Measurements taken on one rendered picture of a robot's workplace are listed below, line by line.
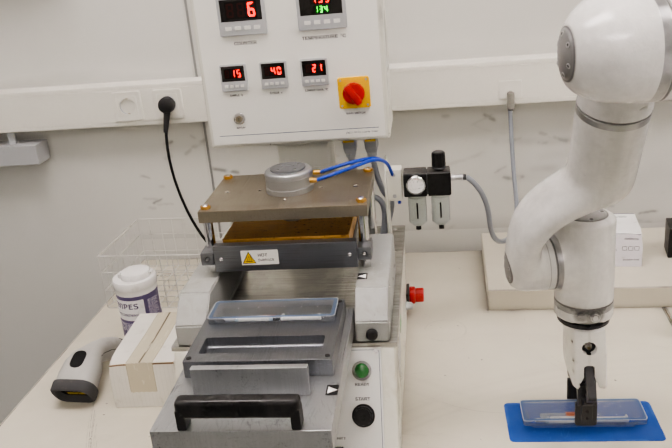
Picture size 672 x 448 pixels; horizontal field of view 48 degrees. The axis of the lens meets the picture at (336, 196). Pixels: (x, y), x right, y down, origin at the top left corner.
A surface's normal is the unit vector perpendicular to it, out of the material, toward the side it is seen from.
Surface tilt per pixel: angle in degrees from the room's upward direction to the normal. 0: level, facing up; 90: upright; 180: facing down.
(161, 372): 88
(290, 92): 90
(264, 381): 90
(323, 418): 0
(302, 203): 0
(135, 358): 2
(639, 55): 85
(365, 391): 65
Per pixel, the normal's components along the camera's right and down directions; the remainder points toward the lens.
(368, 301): -0.14, -0.49
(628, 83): -0.07, 0.77
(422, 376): -0.09, -0.94
